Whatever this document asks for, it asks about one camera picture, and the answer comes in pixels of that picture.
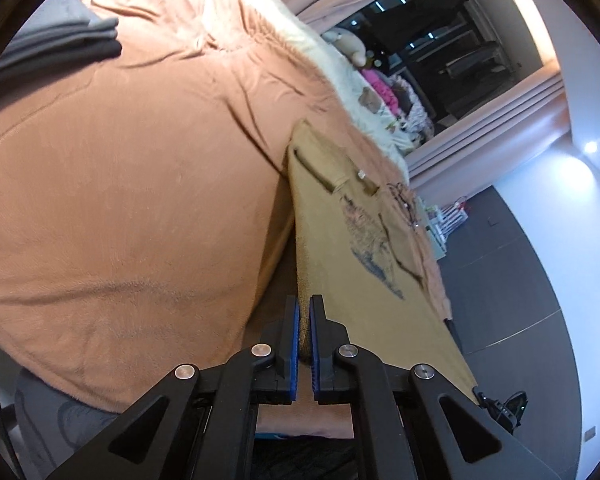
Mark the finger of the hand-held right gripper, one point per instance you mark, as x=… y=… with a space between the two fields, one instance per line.
x=500 y=412

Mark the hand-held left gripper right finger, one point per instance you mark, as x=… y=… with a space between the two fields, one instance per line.
x=314 y=355

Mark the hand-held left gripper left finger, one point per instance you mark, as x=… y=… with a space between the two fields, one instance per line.
x=294 y=355

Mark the olive printed T-shirt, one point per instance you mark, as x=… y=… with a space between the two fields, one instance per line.
x=370 y=320

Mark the stack of grey folded clothes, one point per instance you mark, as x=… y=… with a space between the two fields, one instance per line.
x=55 y=40

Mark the white nightstand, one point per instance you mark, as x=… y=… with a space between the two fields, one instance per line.
x=437 y=235

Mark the striped gift bag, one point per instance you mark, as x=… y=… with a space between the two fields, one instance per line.
x=455 y=216

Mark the orange-brown blanket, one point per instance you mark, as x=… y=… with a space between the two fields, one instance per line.
x=130 y=185

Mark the cream fluffy duvet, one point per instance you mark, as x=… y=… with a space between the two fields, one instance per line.
x=340 y=95

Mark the pink plush toy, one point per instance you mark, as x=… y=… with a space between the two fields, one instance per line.
x=380 y=87

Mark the white plush toy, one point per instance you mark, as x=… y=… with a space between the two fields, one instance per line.
x=345 y=45

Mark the wall socket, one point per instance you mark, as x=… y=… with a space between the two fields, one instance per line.
x=590 y=434

